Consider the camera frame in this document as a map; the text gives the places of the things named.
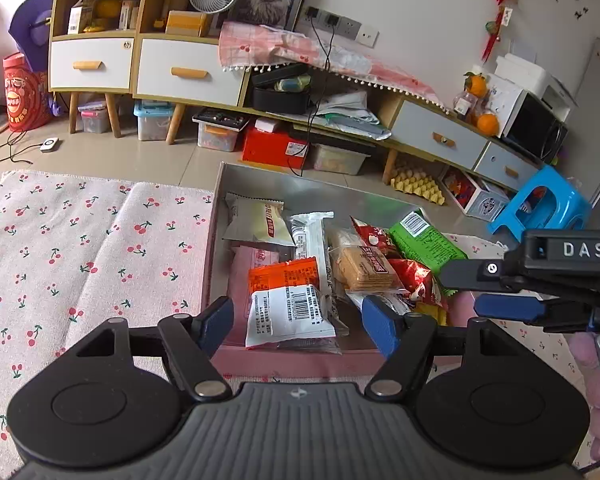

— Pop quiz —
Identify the yellow snack bag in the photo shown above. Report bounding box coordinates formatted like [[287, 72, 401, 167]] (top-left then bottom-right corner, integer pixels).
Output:
[[415, 301, 448, 326]]

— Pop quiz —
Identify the green snack bag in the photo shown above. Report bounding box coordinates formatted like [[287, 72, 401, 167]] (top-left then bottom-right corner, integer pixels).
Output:
[[389, 210, 468, 278]]

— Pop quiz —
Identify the biscuit packet clear wrap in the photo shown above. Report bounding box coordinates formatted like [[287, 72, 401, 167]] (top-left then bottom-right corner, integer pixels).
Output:
[[327, 228, 404, 292]]

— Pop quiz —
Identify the pink rice cake packet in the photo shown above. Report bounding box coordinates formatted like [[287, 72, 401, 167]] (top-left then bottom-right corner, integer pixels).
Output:
[[225, 245, 279, 347]]

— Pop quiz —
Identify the red snack bag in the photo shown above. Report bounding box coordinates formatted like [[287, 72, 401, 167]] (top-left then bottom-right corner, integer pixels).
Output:
[[351, 217, 401, 259], [389, 259, 443, 308]]

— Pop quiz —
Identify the orange and white sachet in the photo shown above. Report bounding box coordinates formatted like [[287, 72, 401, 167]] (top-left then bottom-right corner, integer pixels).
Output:
[[245, 257, 336, 348]]

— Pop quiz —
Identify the pale yellow cake packet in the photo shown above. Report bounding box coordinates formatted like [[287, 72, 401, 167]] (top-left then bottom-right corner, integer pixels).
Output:
[[223, 193, 294, 247]]

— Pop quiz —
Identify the long silver snack bar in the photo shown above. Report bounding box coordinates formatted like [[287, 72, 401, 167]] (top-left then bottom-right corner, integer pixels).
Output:
[[289, 211, 350, 336]]

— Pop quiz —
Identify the orange barcode snack packet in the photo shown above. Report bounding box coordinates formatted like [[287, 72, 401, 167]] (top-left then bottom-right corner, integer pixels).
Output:
[[346, 290, 414, 315]]

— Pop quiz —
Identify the person's hand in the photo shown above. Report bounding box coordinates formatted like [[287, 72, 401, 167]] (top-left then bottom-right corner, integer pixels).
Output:
[[568, 333, 600, 460]]

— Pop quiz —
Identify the blue plastic stool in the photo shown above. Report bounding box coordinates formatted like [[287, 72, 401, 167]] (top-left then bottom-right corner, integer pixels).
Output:
[[486, 166, 592, 242]]

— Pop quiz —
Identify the yellow egg tray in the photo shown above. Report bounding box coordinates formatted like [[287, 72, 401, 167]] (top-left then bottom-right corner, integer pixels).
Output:
[[389, 166, 445, 206]]

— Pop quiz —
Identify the orange fruit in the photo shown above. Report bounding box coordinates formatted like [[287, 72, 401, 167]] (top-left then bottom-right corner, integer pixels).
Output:
[[476, 113, 500, 136]]

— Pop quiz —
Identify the cherry print floor cloth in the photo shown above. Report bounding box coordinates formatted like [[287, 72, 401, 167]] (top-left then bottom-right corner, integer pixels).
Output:
[[0, 169, 600, 478]]

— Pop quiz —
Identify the pink cardboard box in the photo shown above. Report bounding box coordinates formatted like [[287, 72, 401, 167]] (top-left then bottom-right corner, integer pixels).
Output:
[[204, 164, 426, 380]]

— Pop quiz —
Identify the red storage box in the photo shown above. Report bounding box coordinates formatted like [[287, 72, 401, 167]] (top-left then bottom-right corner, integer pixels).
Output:
[[242, 126, 309, 170]]

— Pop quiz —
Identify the black open case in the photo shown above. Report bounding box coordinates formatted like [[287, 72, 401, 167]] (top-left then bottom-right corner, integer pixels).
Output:
[[251, 63, 312, 115]]

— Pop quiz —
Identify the red cartoon barrel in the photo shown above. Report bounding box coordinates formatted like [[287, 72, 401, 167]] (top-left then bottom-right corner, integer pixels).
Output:
[[3, 52, 52, 132]]

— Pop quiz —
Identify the pink cloth on cabinet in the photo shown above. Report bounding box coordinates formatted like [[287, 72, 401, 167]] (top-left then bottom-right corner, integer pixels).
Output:
[[219, 22, 444, 108]]

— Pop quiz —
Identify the wooden TV cabinet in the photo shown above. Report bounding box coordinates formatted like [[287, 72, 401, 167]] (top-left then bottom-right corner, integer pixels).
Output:
[[48, 0, 536, 190]]

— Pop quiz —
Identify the purple hat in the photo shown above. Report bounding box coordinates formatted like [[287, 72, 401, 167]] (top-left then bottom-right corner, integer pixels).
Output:
[[8, 0, 54, 73]]

